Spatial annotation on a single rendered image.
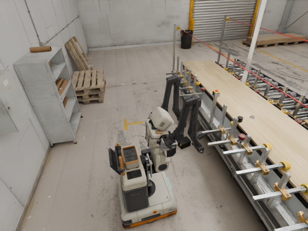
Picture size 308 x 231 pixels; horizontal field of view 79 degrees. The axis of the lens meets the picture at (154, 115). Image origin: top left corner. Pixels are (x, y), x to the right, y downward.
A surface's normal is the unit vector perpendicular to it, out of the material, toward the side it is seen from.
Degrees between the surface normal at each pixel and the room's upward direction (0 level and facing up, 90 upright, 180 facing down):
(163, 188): 0
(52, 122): 90
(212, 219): 0
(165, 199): 0
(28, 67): 90
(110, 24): 90
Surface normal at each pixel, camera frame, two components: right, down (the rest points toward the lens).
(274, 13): 0.18, 0.55
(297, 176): -0.04, -0.82
